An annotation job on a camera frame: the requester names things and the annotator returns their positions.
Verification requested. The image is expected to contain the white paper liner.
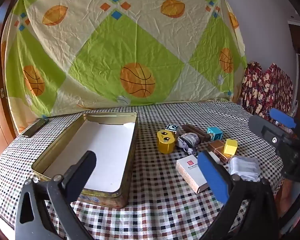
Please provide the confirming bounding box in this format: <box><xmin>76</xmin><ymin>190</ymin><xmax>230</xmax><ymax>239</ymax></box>
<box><xmin>44</xmin><ymin>121</ymin><xmax>137</xmax><ymax>193</ymax></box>

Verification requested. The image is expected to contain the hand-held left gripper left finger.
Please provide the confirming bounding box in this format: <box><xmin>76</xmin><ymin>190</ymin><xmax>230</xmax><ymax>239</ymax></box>
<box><xmin>15</xmin><ymin>151</ymin><xmax>97</xmax><ymax>240</ymax></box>

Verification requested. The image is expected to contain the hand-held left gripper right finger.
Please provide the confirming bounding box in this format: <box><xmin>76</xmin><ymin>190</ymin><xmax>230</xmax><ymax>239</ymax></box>
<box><xmin>197</xmin><ymin>151</ymin><xmax>282</xmax><ymax>240</ymax></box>

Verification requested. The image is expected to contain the basketball print bed sheet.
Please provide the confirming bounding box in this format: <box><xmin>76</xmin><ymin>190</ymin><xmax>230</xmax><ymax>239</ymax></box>
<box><xmin>1</xmin><ymin>0</ymin><xmax>248</xmax><ymax>135</ymax></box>

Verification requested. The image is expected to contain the brown plastic comb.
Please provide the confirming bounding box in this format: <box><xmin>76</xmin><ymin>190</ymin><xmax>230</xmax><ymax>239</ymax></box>
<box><xmin>181</xmin><ymin>124</ymin><xmax>212</xmax><ymax>143</ymax></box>

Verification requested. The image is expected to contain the checkered tablecloth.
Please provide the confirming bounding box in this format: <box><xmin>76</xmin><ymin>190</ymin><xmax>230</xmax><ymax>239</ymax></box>
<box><xmin>0</xmin><ymin>100</ymin><xmax>285</xmax><ymax>240</ymax></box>

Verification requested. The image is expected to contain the yellow face toy block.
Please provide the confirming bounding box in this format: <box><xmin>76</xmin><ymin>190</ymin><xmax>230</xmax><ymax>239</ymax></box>
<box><xmin>157</xmin><ymin>129</ymin><xmax>177</xmax><ymax>154</ymax></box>

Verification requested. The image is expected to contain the red plaid bear cloth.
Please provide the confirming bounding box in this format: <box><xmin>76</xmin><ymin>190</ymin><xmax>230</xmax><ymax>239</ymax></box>
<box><xmin>239</xmin><ymin>61</ymin><xmax>294</xmax><ymax>125</ymax></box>

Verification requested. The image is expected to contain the white card box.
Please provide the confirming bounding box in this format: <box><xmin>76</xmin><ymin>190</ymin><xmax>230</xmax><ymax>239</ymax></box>
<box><xmin>175</xmin><ymin>155</ymin><xmax>213</xmax><ymax>194</ymax></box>

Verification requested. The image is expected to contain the teal toy block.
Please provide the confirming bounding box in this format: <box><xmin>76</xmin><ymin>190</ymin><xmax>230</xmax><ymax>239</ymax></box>
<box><xmin>206</xmin><ymin>127</ymin><xmax>222</xmax><ymax>140</ymax></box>

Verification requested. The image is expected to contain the copper coloured box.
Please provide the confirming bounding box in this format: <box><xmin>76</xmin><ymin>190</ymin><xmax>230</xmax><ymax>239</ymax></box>
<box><xmin>207</xmin><ymin>140</ymin><xmax>234</xmax><ymax>163</ymax></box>

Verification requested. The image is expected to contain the yellow cube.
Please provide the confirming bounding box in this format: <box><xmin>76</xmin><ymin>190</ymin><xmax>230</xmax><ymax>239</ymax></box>
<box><xmin>224</xmin><ymin>139</ymin><xmax>238</xmax><ymax>155</ymax></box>

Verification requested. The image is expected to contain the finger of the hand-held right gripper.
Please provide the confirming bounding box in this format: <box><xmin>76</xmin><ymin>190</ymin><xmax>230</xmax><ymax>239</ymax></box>
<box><xmin>269</xmin><ymin>108</ymin><xmax>300</xmax><ymax>138</ymax></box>
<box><xmin>248</xmin><ymin>115</ymin><xmax>294</xmax><ymax>153</ymax></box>

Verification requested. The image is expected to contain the gold metal tin box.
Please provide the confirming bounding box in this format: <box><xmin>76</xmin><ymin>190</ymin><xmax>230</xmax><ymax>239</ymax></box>
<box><xmin>31</xmin><ymin>112</ymin><xmax>138</xmax><ymax>208</ymax></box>

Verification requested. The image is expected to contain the floral cloth pouch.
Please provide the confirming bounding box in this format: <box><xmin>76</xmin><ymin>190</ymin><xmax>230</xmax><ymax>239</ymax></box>
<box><xmin>177</xmin><ymin>133</ymin><xmax>199</xmax><ymax>155</ymax></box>

